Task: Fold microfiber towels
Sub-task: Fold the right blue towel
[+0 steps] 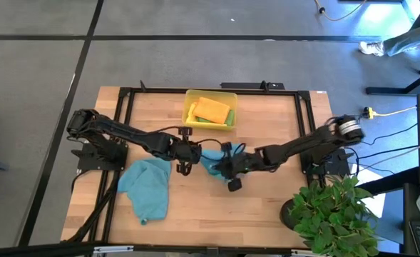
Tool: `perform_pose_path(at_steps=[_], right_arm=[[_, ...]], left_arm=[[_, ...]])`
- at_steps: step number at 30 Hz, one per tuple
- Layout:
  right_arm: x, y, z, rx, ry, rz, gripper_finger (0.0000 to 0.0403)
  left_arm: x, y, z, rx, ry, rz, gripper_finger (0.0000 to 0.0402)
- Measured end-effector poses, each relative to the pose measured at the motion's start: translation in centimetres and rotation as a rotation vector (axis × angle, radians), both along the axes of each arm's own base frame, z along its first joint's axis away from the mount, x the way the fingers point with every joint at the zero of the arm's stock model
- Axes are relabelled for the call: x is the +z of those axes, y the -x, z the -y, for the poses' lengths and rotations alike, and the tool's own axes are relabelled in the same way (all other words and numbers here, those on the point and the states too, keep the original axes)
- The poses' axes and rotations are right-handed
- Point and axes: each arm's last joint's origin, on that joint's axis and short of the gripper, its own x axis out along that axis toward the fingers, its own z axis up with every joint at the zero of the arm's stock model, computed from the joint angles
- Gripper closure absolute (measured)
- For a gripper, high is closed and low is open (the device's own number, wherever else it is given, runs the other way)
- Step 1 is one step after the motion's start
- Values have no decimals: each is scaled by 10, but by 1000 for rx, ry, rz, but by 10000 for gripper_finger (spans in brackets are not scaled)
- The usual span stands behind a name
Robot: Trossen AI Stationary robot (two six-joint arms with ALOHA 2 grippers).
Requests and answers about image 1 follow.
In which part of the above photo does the black floor cable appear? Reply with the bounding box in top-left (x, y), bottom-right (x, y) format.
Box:
top-left (373, 123), bottom-right (419, 141)

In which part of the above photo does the black plant pot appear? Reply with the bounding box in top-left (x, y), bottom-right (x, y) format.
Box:
top-left (279, 198), bottom-right (303, 231)

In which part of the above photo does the cream floor cable with plug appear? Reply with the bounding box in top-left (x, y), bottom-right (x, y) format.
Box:
top-left (313, 0), bottom-right (369, 22)

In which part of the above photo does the black rig beam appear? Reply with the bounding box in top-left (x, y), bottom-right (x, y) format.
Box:
top-left (0, 241), bottom-right (420, 257)

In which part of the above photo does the yellow translucent plastic bin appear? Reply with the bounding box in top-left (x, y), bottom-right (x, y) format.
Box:
top-left (181, 89), bottom-right (239, 131)

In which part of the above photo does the person's shoe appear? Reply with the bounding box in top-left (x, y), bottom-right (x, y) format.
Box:
top-left (358, 41), bottom-right (385, 57)

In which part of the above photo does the person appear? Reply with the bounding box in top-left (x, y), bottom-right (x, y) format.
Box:
top-left (382, 21), bottom-right (420, 57)

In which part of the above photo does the green microfiber towel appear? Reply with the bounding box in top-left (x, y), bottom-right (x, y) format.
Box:
top-left (195, 109), bottom-right (236, 126)

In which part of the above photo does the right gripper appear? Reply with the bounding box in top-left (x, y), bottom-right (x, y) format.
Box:
top-left (211, 141), bottom-right (259, 193)

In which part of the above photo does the orange microfiber towel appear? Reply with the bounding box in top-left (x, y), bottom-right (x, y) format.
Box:
top-left (192, 96), bottom-right (231, 125)

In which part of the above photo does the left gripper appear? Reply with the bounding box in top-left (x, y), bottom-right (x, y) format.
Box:
top-left (169, 126), bottom-right (210, 177)

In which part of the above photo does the yellow microfiber towel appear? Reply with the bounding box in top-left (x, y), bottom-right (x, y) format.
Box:
top-left (185, 101), bottom-right (198, 124)

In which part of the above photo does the black metal table frame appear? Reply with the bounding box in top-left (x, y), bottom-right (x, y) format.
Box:
top-left (88, 80), bottom-right (319, 246)

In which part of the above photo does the yellow extension cord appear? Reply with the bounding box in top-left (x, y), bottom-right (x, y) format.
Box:
top-left (362, 105), bottom-right (418, 120)

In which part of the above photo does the small teal microfiber towel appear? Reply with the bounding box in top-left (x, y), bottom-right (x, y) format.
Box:
top-left (199, 143), bottom-right (248, 183)

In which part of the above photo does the large teal microfiber towel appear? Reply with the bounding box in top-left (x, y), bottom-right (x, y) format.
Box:
top-left (116, 158), bottom-right (172, 226)

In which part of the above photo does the green leafy plant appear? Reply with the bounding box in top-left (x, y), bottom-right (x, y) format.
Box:
top-left (288, 174), bottom-right (380, 257)

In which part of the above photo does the black desk leg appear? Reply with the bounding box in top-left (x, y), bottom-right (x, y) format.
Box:
top-left (359, 166), bottom-right (420, 196)

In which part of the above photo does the silver metal bracket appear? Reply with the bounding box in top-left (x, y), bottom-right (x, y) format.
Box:
top-left (290, 248), bottom-right (334, 257)
top-left (92, 244), bottom-right (135, 255)

